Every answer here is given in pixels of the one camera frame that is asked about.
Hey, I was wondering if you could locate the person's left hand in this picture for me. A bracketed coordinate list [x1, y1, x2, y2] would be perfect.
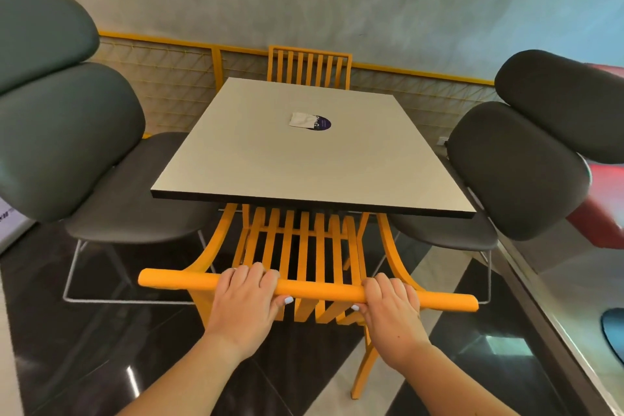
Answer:
[204, 262, 295, 361]

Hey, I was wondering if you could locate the person's right hand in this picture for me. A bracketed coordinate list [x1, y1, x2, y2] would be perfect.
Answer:
[351, 273, 432, 372]

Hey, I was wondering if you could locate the yellow slatted wooden chair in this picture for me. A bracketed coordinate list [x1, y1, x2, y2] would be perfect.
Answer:
[266, 45, 353, 91]
[138, 203, 480, 401]

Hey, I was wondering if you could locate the person's left forearm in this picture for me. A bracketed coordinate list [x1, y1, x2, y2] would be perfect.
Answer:
[116, 333, 244, 416]

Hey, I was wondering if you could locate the person's right forearm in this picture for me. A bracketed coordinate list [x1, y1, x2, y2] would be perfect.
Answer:
[401, 342, 520, 416]

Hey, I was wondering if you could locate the square grey table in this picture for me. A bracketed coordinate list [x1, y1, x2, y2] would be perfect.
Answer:
[150, 77, 477, 220]

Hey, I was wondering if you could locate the white paper napkin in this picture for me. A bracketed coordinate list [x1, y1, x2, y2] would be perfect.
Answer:
[289, 112, 318, 131]

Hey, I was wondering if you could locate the grey table with blue sticker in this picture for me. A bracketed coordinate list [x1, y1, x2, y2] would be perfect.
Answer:
[493, 229, 624, 416]

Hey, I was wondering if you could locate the dark grey cushioned chair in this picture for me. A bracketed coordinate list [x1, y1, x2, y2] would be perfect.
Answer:
[371, 49, 624, 305]

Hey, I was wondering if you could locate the red cushioned seat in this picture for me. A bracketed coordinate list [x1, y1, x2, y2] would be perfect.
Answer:
[565, 63, 624, 251]

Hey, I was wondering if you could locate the dark green cushioned chair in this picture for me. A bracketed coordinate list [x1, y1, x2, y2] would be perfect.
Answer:
[0, 0, 222, 305]

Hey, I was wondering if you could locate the yellow wire mesh railing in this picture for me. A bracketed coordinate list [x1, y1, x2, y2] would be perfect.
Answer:
[90, 30, 499, 138]

